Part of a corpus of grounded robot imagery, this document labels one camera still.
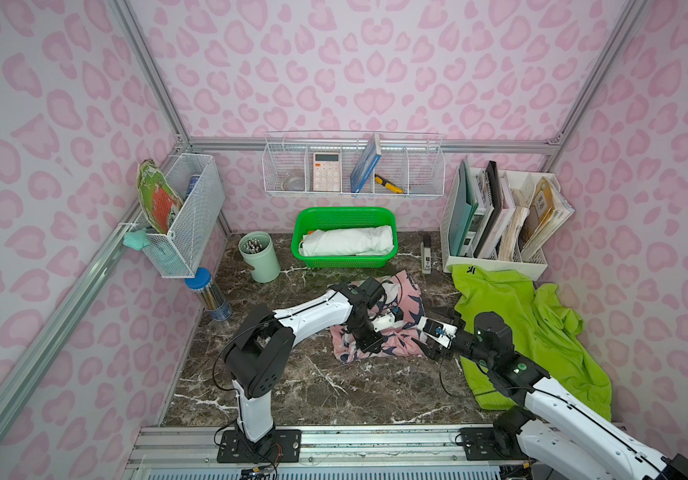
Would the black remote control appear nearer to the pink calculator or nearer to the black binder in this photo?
the black binder

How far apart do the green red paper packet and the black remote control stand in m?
0.80

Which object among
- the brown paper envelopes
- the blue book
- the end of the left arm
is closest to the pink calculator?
the blue book

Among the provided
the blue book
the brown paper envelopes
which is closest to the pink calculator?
the blue book

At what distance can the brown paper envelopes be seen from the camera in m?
0.93

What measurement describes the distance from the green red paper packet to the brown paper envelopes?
108 centimetres

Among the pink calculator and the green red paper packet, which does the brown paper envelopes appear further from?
the green red paper packet

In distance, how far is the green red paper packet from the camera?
69 centimetres

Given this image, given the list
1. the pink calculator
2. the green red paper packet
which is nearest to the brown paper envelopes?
the pink calculator

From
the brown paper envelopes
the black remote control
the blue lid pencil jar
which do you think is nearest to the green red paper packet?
the blue lid pencil jar

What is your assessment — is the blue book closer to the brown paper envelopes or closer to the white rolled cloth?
the white rolled cloth

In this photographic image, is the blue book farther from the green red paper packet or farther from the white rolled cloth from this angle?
the green red paper packet

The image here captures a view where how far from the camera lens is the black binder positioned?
88cm

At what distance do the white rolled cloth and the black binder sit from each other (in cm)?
29

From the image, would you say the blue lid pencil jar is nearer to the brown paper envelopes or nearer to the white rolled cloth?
the white rolled cloth
